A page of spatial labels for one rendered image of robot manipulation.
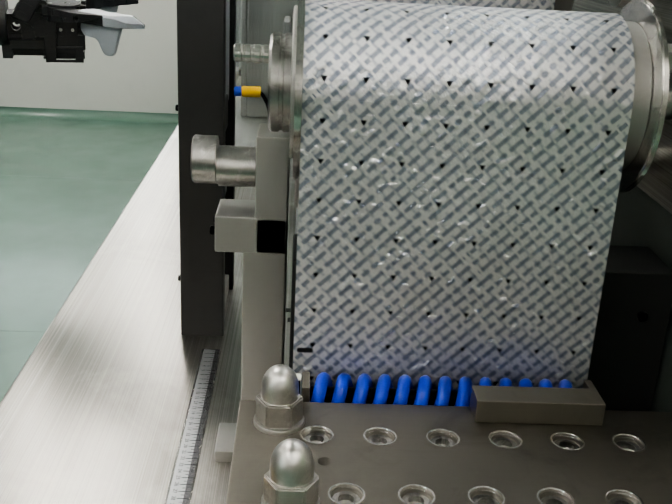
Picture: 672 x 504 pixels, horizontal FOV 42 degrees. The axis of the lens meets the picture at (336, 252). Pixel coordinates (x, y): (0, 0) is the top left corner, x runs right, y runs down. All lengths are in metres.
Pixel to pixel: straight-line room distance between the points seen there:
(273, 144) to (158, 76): 5.65
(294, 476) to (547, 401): 0.22
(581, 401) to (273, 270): 0.27
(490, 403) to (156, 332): 0.52
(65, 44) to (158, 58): 4.99
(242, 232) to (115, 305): 0.45
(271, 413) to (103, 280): 0.64
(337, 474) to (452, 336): 0.16
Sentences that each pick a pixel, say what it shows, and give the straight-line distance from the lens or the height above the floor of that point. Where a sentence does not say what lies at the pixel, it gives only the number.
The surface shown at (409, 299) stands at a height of 1.10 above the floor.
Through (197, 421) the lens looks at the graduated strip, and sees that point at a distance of 0.90.
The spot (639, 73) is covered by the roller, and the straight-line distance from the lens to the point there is 0.68.
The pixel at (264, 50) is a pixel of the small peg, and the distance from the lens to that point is 0.68.
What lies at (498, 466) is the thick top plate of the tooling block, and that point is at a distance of 0.62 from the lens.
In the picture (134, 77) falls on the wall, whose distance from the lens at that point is 6.38.
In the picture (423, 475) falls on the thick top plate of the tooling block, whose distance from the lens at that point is 0.60.
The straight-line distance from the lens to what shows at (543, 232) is 0.68.
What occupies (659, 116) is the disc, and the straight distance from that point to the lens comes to 0.67.
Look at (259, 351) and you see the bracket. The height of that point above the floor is 1.01.
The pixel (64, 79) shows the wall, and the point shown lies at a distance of 6.49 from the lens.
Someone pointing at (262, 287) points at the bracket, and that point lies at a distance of 0.76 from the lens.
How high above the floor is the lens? 1.37
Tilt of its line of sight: 20 degrees down
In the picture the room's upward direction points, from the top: 3 degrees clockwise
